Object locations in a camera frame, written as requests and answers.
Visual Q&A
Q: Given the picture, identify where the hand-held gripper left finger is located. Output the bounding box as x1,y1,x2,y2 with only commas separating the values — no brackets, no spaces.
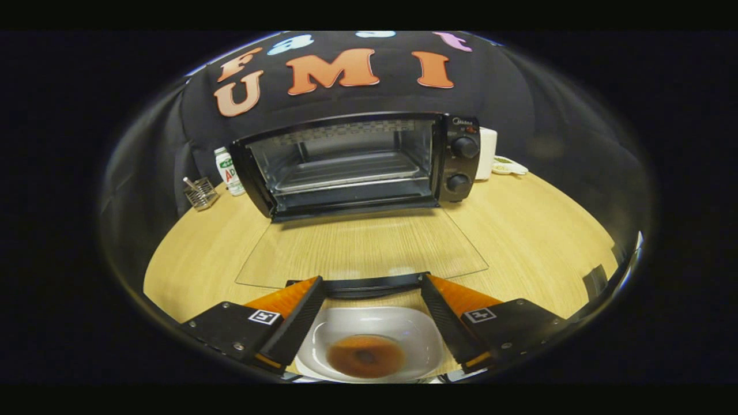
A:
179,276,327,375

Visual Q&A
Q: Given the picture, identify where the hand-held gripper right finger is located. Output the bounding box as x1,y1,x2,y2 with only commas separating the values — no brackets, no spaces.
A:
420,273,570,374

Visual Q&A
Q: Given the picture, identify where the sugared donut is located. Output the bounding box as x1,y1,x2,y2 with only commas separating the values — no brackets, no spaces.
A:
326,334,406,379

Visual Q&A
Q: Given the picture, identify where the black toaster oven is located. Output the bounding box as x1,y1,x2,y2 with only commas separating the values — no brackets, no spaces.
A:
229,111,491,300

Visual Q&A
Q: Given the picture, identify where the white slot toaster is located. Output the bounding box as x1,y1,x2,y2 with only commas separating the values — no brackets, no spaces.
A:
476,127,498,181

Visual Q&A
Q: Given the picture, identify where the white square plate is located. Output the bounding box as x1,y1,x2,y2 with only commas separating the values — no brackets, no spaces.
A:
294,305,446,384

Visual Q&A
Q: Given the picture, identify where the white bottle green label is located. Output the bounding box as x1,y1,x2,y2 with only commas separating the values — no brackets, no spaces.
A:
214,147,246,197

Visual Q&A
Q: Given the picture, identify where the small white dish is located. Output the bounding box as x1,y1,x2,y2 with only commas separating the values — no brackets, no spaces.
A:
491,156,529,176

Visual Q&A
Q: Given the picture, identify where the metal wire basket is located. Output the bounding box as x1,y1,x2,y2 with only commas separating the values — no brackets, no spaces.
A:
183,176,220,212

